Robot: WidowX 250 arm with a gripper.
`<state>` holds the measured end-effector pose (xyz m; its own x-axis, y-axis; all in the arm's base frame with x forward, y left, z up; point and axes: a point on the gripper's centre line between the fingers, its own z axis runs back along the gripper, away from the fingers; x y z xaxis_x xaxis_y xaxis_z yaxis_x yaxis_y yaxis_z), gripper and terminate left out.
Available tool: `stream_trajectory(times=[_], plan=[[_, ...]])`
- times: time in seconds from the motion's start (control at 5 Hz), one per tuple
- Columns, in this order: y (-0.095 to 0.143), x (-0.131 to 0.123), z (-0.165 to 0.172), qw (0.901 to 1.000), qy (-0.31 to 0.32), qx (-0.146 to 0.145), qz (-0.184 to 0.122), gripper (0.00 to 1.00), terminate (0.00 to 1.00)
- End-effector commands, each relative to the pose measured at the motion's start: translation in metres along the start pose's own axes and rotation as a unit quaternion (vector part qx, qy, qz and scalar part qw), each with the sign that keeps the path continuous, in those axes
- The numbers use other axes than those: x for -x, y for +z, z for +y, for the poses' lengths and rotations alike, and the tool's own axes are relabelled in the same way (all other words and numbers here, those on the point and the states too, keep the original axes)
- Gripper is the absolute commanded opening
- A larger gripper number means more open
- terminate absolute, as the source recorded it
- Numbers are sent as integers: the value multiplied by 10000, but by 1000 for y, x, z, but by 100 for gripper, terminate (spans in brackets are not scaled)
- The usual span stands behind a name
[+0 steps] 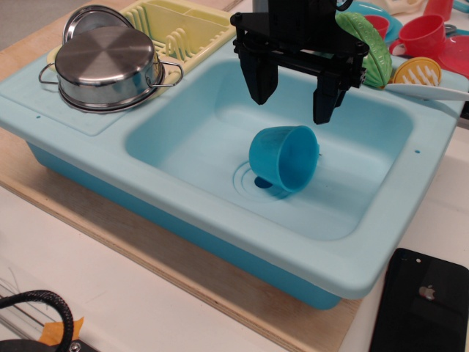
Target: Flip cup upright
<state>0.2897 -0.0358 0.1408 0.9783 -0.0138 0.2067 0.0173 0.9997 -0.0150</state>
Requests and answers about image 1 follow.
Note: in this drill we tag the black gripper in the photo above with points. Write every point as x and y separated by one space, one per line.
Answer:
302 36

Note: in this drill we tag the blue plastic cup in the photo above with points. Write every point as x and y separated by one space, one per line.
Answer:
285 156

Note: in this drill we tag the small red cup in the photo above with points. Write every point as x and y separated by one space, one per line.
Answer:
380 23

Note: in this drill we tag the red plastic cup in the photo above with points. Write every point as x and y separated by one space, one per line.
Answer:
422 36

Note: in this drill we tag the red tumbler cup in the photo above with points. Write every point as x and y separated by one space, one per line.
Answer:
439 7

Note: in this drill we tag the green toy vegetable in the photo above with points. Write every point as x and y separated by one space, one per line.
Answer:
378 62

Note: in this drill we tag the cream plastic toy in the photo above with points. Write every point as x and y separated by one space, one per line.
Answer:
395 7

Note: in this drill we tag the yellow dish rack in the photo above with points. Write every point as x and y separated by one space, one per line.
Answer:
181 31

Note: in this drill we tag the light blue toy sink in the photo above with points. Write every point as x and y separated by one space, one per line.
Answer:
181 161

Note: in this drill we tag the red plastic plate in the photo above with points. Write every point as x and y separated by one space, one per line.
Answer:
454 56

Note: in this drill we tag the stainless steel pot lid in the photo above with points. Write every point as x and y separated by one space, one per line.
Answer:
92 17

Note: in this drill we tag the plywood board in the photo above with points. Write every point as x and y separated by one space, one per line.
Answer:
137 286

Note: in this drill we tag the black smartphone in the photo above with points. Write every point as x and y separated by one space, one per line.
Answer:
423 306

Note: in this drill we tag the orange tape piece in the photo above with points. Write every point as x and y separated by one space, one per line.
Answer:
52 333

